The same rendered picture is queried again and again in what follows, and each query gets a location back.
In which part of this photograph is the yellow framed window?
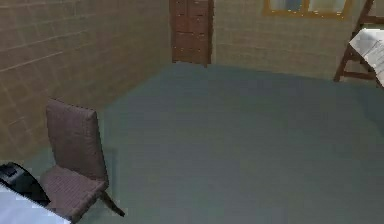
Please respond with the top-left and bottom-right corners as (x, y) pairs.
(262, 0), (354, 20)

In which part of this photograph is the black rounded device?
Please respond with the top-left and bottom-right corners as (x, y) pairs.
(0, 161), (52, 207)

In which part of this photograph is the brown upholstered chair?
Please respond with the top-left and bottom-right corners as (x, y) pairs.
(39, 97), (126, 224)

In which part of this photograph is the brown wooden room door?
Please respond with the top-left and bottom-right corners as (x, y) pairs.
(168, 0), (215, 68)

